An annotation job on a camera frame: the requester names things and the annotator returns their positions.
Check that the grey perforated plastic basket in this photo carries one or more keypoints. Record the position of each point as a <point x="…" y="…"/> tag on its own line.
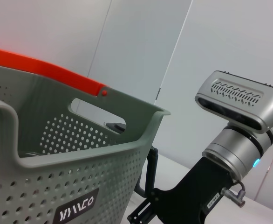
<point x="69" y="175"/>

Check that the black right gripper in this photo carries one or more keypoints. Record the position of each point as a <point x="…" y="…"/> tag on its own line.
<point x="192" y="193"/>

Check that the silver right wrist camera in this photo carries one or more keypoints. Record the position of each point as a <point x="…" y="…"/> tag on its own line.
<point x="239" y="98"/>

